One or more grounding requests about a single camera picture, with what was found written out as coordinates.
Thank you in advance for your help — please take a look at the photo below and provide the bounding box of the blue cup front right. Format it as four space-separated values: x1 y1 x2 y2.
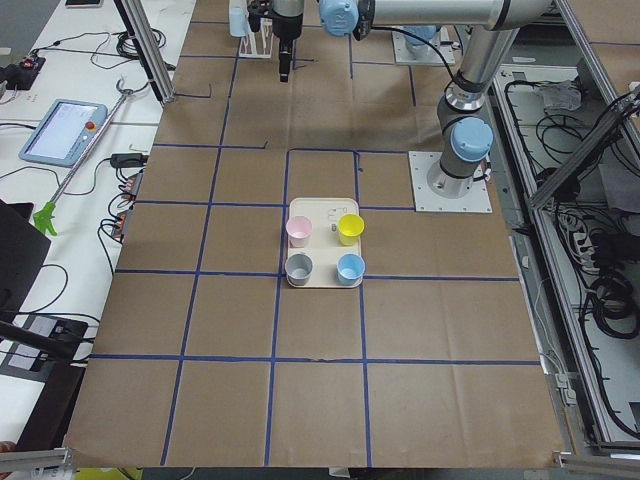
337 253 366 286

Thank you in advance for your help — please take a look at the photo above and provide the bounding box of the white wire cup rack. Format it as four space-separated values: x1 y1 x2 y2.
228 0 274 59

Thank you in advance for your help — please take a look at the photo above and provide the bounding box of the aluminium frame post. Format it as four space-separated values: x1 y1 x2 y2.
114 0 175 106

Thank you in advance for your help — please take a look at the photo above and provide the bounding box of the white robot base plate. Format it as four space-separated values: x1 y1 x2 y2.
408 151 492 214

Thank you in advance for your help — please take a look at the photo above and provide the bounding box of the black power adapter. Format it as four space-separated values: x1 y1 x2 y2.
109 152 148 169

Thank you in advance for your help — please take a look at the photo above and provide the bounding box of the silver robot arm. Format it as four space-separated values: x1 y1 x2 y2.
245 0 552 116

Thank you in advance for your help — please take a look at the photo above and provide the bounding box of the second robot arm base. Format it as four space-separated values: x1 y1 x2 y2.
392 25 456 67

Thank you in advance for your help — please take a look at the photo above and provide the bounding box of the pink cup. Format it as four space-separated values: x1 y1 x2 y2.
285 216 313 248

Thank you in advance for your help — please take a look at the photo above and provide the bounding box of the black monitor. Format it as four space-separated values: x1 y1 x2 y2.
1 202 50 323

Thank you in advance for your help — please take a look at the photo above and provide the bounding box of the metal reacher grabber green handle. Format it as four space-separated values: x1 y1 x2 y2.
33 78 148 236

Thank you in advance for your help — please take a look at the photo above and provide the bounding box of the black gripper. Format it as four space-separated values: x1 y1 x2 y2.
248 0 304 83

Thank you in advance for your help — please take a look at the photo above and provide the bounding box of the blue teach pendant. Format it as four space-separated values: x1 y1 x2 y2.
19 99 108 167

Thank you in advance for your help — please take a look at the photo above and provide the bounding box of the light blue cup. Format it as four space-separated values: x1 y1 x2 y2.
229 6 249 38

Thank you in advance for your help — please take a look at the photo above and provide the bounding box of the yellow cup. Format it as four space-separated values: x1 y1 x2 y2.
337 214 365 246

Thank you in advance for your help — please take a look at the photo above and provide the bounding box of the grey cup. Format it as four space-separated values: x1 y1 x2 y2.
285 253 314 287

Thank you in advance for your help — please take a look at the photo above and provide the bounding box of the beige plastic tray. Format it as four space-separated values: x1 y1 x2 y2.
285 197 364 288

